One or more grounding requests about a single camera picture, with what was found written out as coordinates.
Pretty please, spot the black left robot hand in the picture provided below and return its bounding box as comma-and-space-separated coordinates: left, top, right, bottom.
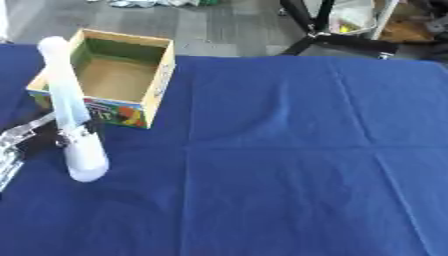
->
14, 112, 109, 160

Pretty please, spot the tall white plastic bottle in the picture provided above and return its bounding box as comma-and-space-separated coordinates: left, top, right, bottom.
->
36, 35, 112, 184

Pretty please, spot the open cardboard box green inside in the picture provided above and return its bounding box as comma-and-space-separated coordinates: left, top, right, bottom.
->
24, 28, 179, 130

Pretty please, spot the white cloth pile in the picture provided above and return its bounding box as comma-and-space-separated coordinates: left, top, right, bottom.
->
85, 0, 203, 9

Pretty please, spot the black tripod stand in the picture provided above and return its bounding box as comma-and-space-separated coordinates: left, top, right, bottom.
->
276, 0, 403, 57

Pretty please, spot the white frame with bag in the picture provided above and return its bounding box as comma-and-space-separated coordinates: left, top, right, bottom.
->
325, 0, 403, 41

